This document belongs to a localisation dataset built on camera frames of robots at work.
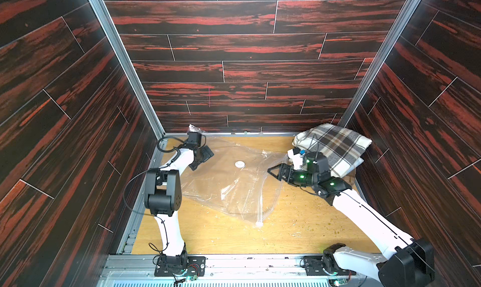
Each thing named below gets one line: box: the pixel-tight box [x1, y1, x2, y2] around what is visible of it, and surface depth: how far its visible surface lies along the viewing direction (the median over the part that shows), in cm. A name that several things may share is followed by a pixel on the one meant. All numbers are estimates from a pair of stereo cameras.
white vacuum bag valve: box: [234, 160, 247, 169], surface depth 103 cm
